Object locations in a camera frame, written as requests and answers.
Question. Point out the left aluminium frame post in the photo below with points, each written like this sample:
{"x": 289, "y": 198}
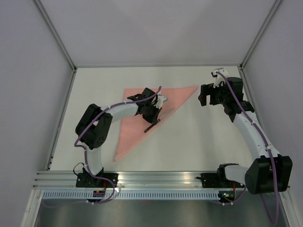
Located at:
{"x": 53, "y": 31}

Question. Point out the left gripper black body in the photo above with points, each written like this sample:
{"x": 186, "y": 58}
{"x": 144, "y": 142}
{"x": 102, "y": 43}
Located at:
{"x": 151, "y": 112}

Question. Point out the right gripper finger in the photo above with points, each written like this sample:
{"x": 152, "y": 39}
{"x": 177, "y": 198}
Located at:
{"x": 210, "y": 91}
{"x": 203, "y": 95}

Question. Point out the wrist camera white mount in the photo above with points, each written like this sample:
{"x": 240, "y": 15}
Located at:
{"x": 162, "y": 99}
{"x": 219, "y": 74}

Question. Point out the aluminium mounting rail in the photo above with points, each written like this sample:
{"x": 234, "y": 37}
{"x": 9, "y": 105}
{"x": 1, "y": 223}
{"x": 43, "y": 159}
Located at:
{"x": 126, "y": 180}

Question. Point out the steel knife black handle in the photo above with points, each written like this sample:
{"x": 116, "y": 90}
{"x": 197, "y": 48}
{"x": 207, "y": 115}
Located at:
{"x": 160, "y": 118}

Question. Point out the pink cloth napkin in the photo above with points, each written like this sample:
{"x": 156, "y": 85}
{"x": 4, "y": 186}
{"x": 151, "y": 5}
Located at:
{"x": 132, "y": 129}

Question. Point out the white slotted cable duct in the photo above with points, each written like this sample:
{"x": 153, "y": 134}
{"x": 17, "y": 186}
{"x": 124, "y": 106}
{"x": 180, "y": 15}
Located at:
{"x": 133, "y": 194}

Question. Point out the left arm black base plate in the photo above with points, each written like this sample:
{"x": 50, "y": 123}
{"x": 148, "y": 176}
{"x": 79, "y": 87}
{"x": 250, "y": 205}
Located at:
{"x": 85, "y": 180}

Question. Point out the aluminium frame post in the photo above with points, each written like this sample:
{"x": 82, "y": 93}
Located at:
{"x": 53, "y": 31}
{"x": 269, "y": 17}

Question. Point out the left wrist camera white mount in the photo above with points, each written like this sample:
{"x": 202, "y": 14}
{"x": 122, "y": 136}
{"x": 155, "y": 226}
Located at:
{"x": 162, "y": 99}

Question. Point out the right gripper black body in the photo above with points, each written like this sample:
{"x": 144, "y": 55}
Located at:
{"x": 221, "y": 97}

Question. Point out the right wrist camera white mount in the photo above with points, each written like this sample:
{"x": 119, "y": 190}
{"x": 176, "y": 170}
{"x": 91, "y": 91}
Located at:
{"x": 219, "y": 74}

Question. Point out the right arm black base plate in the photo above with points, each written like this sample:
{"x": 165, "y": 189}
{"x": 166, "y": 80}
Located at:
{"x": 212, "y": 180}

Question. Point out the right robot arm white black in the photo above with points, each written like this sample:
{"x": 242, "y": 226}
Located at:
{"x": 269, "y": 171}

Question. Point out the right aluminium frame post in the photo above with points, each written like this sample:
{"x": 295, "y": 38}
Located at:
{"x": 269, "y": 17}

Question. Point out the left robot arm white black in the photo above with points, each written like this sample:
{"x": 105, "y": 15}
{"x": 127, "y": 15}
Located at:
{"x": 93, "y": 127}

